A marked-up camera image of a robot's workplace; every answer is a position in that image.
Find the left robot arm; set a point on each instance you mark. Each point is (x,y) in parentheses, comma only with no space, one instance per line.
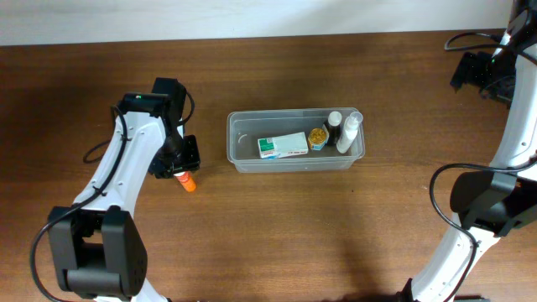
(96,248)

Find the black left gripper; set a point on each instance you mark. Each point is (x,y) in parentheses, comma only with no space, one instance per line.
(185,156)

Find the dark bottle white cap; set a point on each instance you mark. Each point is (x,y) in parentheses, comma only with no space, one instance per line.
(332,127)

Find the small jar gold lid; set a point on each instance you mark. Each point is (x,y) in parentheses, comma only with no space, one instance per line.
(317,139)

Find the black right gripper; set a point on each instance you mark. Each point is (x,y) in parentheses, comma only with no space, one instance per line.
(468,70)

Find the orange tablet tube white cap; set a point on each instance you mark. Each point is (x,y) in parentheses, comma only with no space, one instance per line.
(186,180)

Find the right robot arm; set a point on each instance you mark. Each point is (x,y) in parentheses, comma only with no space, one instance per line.
(488,202)

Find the white green medicine box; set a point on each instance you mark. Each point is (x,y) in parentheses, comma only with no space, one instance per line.
(283,146)

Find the white spray bottle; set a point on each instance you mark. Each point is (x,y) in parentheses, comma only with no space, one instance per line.
(349,132)

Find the clear plastic container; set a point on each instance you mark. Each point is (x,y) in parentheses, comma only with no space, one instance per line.
(244,129)

